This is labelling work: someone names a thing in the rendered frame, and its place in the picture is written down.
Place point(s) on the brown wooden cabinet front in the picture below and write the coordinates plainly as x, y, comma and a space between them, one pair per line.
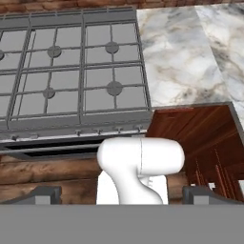
203, 133

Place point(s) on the white rounded object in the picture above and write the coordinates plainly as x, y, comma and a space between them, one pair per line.
139, 158

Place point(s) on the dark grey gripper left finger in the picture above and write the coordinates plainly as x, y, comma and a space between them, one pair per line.
44, 194

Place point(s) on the grey hob knob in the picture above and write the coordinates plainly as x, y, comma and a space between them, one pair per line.
78, 132
14, 137
98, 130
119, 129
138, 127

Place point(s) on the grey gas hob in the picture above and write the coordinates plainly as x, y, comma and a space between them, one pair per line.
68, 74

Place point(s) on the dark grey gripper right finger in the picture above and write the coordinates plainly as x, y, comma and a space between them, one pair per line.
198, 194

